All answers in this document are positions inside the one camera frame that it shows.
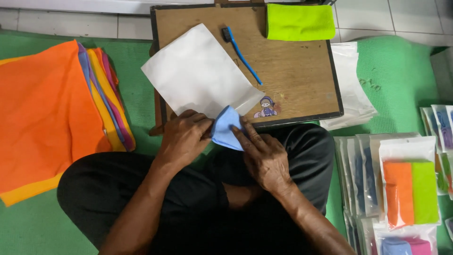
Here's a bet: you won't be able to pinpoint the person's left hand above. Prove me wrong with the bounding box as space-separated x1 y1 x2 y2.
156 109 215 170

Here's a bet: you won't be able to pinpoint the person's right hand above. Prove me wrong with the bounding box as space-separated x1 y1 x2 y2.
231 115 295 194

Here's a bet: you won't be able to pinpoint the light blue microfibre cloth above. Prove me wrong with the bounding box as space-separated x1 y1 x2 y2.
211 105 248 152

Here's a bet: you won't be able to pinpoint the white plastic pouch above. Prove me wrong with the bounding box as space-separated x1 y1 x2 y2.
141 23 265 119

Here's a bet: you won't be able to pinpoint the cartoon figure sticker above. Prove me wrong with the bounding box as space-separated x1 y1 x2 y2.
253 96 282 119

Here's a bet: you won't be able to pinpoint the person's black trousers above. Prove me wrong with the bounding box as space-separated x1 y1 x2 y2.
57 123 336 255

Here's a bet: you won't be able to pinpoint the blue brush with black bristles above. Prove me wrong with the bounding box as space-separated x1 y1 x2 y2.
222 26 263 86

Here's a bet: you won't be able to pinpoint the folded lime green cloth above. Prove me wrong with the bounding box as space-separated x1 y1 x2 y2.
265 4 336 42

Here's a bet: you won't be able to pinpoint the stack of empty white pouches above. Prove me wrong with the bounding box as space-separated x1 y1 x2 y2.
319 42 378 131

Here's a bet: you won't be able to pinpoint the pile of coloured cloths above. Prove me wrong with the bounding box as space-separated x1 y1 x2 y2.
0 39 137 208

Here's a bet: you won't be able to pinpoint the row of packed pouches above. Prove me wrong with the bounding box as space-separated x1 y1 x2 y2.
334 133 422 255

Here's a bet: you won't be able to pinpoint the green floor mat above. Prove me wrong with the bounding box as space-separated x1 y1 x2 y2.
0 30 453 255

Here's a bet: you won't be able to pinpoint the pouch with orange and green cloths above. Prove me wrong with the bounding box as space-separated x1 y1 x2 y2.
379 136 441 231

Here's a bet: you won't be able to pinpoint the pouch with blue and pink cloths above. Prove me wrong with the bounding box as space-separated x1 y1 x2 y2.
373 225 439 255

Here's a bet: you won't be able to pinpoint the heap of packed purple-cloth pouches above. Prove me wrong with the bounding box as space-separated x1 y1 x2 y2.
420 104 453 200

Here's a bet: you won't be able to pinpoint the wooden board with black frame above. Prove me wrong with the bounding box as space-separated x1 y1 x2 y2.
149 3 344 137

